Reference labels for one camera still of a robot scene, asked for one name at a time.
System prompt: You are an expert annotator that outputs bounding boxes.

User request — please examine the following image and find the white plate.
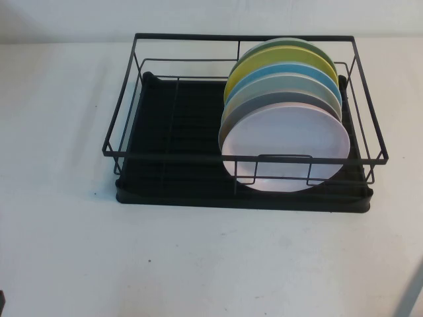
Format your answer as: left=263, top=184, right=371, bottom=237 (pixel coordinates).
left=221, top=74, right=343, bottom=123

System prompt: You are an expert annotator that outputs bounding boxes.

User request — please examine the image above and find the pink plate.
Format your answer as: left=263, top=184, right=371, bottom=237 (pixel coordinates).
left=221, top=102, right=352, bottom=194

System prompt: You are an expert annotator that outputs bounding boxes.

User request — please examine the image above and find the blue plate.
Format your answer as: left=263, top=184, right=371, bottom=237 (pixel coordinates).
left=224, top=62, right=342, bottom=100

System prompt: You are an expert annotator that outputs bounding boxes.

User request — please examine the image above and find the black wire dish rack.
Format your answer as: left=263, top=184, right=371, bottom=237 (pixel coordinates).
left=101, top=32, right=389, bottom=196

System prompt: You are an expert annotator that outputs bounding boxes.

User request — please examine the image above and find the yellow plate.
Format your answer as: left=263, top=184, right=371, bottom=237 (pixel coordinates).
left=223, top=46, right=339, bottom=100

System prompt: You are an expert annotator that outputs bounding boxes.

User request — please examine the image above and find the black plastic drip tray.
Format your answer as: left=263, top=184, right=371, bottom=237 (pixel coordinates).
left=114, top=71, right=373, bottom=216

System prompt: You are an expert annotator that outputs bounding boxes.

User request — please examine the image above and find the green plate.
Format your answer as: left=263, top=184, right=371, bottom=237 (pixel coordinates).
left=237, top=37, right=336, bottom=72

